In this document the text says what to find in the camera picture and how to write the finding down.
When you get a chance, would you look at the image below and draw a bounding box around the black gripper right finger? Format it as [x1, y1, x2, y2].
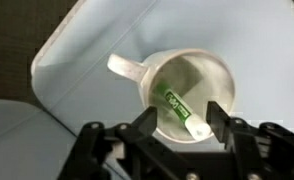
[206, 101, 265, 158]

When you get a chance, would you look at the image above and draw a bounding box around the white ceramic mug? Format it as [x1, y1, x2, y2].
[106, 48, 236, 144]

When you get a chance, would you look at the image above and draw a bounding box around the green white marker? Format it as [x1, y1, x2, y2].
[155, 83, 213, 142]

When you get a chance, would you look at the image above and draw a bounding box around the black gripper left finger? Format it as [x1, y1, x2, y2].
[115, 105, 175, 158]

